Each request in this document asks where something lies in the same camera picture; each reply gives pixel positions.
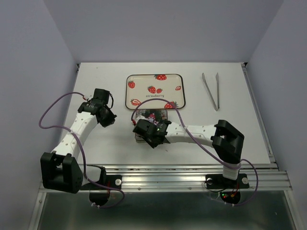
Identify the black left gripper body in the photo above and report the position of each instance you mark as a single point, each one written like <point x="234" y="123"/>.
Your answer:
<point x="109" y="117"/>

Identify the gold square cookie tin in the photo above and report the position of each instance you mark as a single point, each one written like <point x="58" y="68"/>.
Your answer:
<point x="137" y="137"/>

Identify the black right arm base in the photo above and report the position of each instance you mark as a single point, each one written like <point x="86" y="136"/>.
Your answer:
<point x="218" y="182"/>

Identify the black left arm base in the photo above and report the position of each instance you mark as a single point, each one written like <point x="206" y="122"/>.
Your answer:
<point x="113" y="181"/>

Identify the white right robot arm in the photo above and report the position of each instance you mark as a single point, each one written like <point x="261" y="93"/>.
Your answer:
<point x="222" y="141"/>

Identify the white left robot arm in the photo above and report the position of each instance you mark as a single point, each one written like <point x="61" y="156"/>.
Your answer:
<point x="59" y="168"/>

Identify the strawberry print tray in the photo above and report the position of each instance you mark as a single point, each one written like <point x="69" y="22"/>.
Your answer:
<point x="166" y="90"/>

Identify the gold tin lid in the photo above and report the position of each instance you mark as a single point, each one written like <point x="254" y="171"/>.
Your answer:
<point x="153" y="115"/>

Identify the metal tongs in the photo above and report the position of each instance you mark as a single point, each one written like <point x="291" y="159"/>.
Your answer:
<point x="212" y="87"/>

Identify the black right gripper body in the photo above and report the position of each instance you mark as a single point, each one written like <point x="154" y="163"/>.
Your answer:
<point x="149" y="141"/>

